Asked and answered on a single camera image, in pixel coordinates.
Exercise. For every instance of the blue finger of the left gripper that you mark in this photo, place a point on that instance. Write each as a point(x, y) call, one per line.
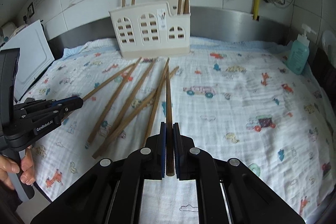
point(69, 104)

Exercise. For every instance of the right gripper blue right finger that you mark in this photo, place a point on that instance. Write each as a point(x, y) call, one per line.
point(182, 146)

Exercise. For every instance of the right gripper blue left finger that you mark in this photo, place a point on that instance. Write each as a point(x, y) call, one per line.
point(157, 144)

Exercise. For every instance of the person's left hand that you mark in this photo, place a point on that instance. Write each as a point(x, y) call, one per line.
point(9, 166)

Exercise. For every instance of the white microwave oven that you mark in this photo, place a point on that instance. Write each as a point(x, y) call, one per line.
point(35, 56)

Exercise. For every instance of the white patterned cloth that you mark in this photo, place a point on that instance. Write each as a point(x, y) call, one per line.
point(246, 105)

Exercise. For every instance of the blue trimmed underlying cloth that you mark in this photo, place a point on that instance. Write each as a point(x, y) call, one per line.
point(196, 43)

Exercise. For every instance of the cream plastic utensil holder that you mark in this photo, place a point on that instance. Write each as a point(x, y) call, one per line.
point(151, 30)

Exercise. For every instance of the teal soap dispenser bottle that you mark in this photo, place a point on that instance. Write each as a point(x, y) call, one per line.
point(299, 52)

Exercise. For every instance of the white plate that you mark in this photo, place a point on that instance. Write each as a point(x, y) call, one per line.
point(328, 43)

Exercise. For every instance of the wall power socket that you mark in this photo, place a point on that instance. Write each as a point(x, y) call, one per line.
point(30, 10)

